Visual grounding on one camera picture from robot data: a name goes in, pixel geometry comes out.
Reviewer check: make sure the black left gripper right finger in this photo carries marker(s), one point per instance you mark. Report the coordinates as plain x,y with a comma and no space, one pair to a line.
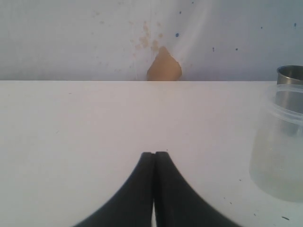
176,203

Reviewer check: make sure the translucent plastic pot container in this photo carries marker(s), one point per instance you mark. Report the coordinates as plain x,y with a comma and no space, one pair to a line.
276,163

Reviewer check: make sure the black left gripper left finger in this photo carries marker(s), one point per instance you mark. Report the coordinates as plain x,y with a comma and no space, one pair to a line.
132,204

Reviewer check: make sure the stainless steel cup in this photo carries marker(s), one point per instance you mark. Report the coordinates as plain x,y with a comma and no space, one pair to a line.
291,78

